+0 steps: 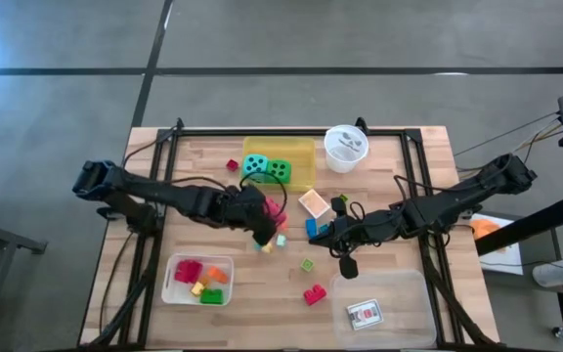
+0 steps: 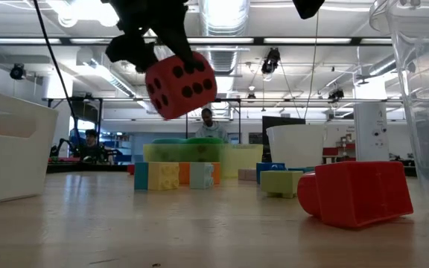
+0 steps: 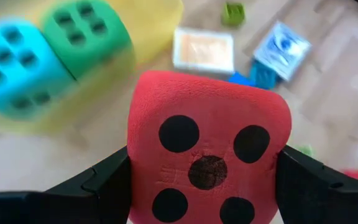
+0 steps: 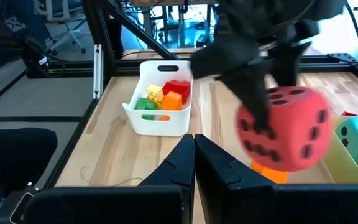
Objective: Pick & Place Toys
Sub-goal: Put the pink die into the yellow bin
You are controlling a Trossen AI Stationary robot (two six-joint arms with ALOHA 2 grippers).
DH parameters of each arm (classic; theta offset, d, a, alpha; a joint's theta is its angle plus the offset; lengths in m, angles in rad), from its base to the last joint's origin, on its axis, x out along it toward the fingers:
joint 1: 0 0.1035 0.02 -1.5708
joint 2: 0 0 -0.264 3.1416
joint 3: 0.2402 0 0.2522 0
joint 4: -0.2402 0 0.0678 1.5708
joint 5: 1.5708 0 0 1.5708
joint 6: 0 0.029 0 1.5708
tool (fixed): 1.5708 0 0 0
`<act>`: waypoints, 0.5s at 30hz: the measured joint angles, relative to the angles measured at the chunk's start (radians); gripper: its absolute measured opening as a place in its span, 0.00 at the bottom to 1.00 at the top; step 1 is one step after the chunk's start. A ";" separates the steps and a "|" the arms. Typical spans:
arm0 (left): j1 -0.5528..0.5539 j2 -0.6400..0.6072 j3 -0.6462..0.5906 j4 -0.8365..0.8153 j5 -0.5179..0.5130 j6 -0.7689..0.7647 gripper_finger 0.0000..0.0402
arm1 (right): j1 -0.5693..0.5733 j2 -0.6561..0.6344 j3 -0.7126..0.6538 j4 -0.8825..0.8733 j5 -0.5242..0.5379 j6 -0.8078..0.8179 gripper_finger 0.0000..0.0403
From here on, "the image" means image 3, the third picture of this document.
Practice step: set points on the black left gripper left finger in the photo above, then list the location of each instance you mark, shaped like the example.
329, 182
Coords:
73, 202

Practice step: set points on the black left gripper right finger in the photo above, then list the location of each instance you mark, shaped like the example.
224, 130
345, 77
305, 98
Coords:
322, 193

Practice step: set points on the lime green toy block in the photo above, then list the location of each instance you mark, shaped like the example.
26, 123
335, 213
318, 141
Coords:
304, 150

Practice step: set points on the red foam die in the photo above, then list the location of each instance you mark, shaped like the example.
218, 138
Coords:
210, 102

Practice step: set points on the teal foam die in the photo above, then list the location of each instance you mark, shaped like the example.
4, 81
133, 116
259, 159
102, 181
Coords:
14, 68

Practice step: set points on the blue patterned card box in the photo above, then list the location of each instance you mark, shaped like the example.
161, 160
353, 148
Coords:
281, 49

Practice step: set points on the green foam die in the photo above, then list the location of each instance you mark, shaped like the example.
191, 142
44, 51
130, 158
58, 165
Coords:
85, 34

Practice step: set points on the turquoise toy block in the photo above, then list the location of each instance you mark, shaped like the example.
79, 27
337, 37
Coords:
263, 77

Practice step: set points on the blue toy block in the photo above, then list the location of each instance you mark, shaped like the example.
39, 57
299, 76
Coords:
241, 80

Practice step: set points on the white peach card box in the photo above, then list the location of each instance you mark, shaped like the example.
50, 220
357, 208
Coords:
204, 49

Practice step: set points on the translucent yellow plastic bin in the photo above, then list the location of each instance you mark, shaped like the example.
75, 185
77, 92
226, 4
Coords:
154, 28

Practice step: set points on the olive green toy block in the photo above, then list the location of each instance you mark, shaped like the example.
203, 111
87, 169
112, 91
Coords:
233, 14

